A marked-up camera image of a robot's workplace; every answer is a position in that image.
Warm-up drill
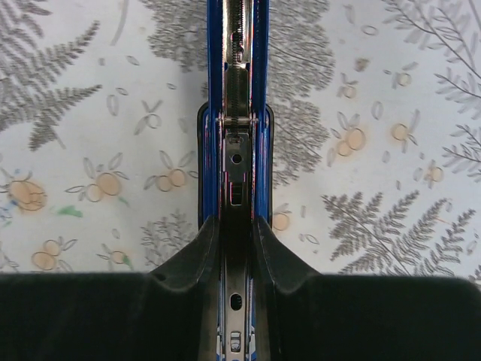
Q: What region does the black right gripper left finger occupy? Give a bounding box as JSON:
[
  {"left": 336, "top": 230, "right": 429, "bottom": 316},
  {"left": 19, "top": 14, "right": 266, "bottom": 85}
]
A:
[{"left": 1, "top": 217, "right": 219, "bottom": 360}]

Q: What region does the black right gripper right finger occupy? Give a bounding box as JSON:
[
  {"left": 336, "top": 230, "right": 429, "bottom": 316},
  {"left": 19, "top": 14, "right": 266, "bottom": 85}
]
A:
[{"left": 253, "top": 218, "right": 480, "bottom": 360}]

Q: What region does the blue black stapler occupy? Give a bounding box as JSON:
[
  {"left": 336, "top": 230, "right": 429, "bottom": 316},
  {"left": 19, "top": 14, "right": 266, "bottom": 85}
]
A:
[{"left": 198, "top": 1, "right": 274, "bottom": 360}]

